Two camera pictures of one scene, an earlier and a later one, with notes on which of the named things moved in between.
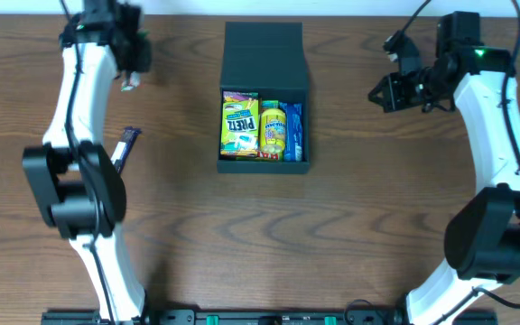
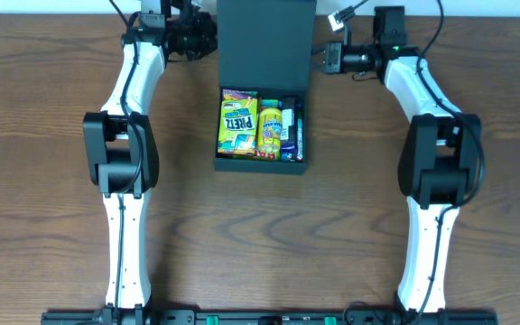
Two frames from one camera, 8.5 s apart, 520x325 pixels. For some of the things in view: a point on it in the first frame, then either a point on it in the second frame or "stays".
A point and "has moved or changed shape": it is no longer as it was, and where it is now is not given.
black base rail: [270, 317] stays
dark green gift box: [269, 58] has moved or changed shape
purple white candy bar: [124, 147] has moved or changed shape
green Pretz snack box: [239, 132] stays
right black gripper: [395, 94] -> [332, 59]
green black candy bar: [134, 81] has moved or changed shape
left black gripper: [133, 69] -> [208, 38]
